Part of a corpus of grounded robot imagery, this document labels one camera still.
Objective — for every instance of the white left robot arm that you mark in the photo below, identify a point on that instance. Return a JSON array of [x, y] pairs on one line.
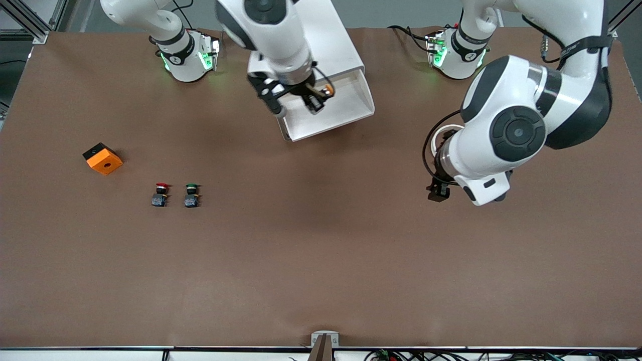
[[516, 130]]

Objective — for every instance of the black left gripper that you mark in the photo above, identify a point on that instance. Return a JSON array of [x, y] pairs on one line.
[[438, 184]]

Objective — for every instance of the white table edge rail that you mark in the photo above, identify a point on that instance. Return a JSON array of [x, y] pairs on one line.
[[100, 355]]

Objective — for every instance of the grey metal bracket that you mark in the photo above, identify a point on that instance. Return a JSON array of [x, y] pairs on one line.
[[325, 340]]

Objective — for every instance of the aluminium frame profile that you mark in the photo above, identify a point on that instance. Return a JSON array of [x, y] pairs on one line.
[[30, 22], [624, 17]]

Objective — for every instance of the green push button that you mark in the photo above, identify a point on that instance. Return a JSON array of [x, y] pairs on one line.
[[191, 197]]

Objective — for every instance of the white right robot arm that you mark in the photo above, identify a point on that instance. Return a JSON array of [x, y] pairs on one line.
[[271, 35]]

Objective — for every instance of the red push button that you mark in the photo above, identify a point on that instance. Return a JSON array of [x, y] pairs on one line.
[[160, 196]]

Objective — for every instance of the orange button enclosure box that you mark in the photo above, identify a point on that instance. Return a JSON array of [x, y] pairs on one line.
[[104, 161]]

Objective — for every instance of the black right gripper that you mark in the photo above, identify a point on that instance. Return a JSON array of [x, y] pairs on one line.
[[306, 93]]

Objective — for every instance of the brown table mat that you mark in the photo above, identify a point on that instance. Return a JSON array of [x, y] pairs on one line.
[[321, 250]]

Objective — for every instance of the yellow push button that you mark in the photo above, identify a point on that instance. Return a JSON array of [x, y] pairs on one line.
[[328, 91]]

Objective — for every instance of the white curved plastic clip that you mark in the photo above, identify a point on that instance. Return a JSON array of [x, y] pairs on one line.
[[446, 128]]

